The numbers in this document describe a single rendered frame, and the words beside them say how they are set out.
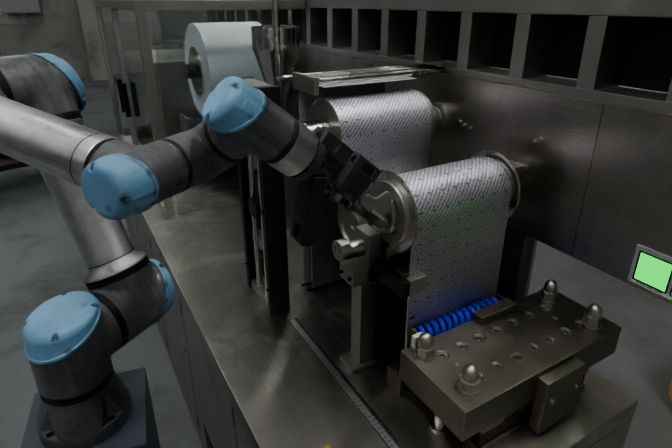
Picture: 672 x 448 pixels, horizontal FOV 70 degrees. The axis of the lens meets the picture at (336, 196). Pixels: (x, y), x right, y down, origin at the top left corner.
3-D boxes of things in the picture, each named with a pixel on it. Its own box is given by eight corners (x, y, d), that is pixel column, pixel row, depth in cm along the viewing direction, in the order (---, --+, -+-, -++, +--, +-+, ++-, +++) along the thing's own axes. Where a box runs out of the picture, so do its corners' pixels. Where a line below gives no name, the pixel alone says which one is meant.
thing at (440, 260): (405, 333, 90) (411, 246, 83) (493, 296, 101) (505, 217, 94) (406, 334, 89) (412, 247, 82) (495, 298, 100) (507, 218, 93)
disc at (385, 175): (366, 233, 94) (367, 161, 89) (368, 232, 94) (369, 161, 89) (413, 265, 82) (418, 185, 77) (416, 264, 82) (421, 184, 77)
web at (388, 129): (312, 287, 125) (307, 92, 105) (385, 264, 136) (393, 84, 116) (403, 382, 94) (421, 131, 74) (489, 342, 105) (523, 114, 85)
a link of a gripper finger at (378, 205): (412, 208, 80) (377, 181, 75) (392, 237, 80) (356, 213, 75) (401, 202, 82) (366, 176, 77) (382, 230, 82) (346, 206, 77)
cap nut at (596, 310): (577, 321, 91) (581, 302, 90) (588, 315, 93) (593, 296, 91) (594, 332, 88) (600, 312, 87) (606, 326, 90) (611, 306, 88)
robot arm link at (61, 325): (19, 386, 80) (-2, 319, 75) (89, 338, 91) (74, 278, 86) (67, 410, 75) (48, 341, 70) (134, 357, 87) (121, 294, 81)
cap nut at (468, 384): (451, 384, 76) (454, 362, 75) (468, 376, 78) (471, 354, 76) (468, 399, 73) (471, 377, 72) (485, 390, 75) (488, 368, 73)
